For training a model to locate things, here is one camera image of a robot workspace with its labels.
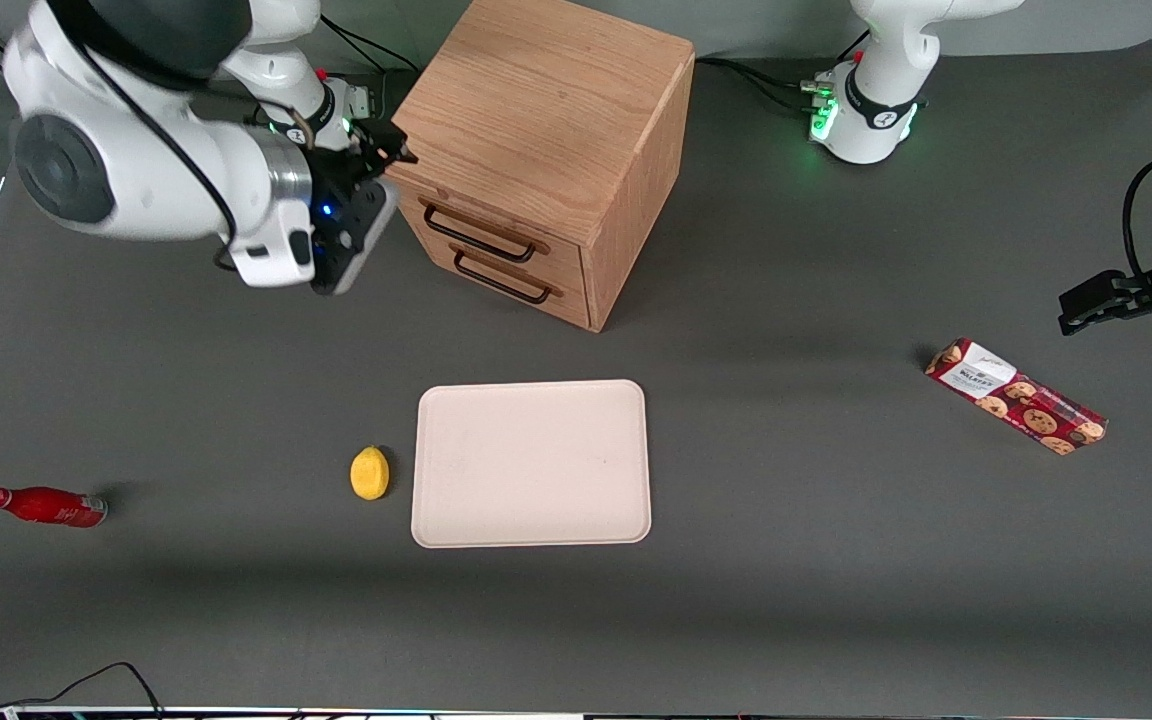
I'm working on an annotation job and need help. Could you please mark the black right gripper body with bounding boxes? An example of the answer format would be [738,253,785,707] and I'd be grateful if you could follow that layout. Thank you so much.
[308,148,389,291]

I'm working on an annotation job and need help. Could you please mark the black metal drawer handle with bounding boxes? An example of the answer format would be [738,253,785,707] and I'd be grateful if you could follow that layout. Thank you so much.
[421,200,550,264]
[451,248,563,306]

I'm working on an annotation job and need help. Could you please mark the wooden drawer with handle plate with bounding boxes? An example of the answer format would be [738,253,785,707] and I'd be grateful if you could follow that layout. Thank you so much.
[404,214,593,333]
[386,172,589,293]

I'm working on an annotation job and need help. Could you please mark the wooden drawer cabinet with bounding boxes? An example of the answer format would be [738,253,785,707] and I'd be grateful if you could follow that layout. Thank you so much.
[368,0,697,333]

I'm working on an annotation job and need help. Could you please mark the red tartan cookie box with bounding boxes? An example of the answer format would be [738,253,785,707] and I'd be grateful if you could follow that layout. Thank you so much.
[924,337,1109,457]

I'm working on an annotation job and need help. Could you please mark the yellow lemon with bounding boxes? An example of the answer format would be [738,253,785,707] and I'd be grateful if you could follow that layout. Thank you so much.
[349,445,391,502]

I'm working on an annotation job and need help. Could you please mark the beige rectangular tray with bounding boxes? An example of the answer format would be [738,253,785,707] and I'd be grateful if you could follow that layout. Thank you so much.
[410,379,653,550]

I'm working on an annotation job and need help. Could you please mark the red bottle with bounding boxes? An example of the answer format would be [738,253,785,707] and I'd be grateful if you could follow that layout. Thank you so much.
[0,485,109,529]

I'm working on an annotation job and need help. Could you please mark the black base cable bundle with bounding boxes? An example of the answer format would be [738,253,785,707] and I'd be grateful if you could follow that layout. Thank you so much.
[320,14,419,77]
[694,55,835,119]

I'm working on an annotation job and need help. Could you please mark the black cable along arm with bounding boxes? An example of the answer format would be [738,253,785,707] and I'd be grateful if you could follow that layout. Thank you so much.
[76,30,242,273]

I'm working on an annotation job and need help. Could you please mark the thin black table-edge cable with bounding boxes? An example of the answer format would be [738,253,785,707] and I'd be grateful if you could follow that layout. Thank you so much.
[0,661,167,719]

